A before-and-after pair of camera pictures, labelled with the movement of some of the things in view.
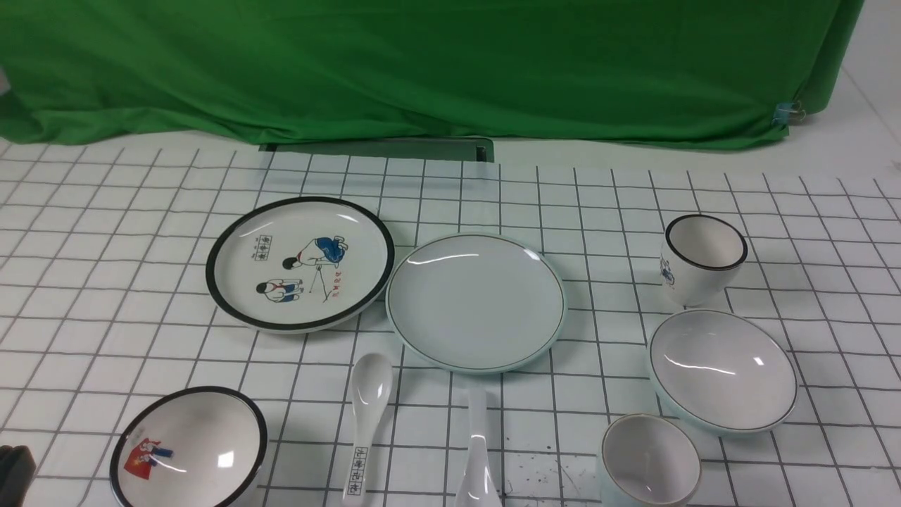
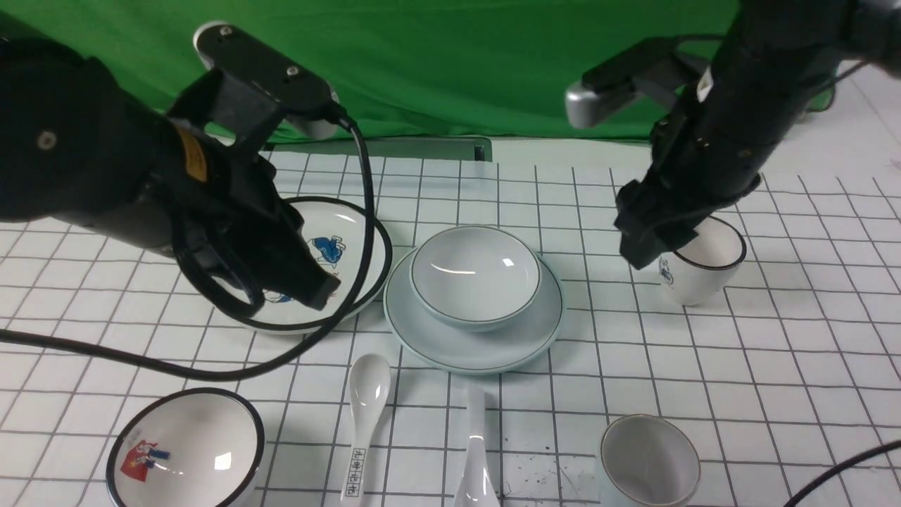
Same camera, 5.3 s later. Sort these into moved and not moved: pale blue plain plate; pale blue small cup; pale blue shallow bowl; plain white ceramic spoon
Moved: pale blue shallow bowl
Not moved: pale blue plain plate; pale blue small cup; plain white ceramic spoon
